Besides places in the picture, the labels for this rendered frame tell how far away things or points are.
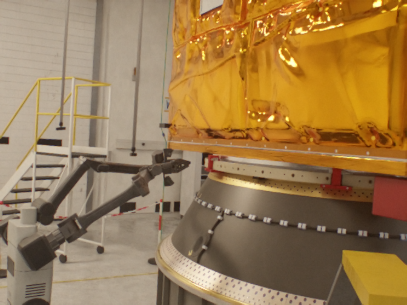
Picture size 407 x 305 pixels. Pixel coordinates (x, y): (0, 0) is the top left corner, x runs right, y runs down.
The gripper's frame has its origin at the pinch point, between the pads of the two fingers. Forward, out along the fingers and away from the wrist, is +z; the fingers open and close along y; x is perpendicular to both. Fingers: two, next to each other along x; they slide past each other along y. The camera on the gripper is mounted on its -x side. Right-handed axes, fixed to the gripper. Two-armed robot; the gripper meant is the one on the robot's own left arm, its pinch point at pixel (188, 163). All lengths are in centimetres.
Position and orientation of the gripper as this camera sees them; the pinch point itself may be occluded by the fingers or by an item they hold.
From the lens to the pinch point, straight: 278.6
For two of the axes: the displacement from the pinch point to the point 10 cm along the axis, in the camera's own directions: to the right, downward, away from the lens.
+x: 1.1, 9.9, 0.1
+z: 9.9, -1.1, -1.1
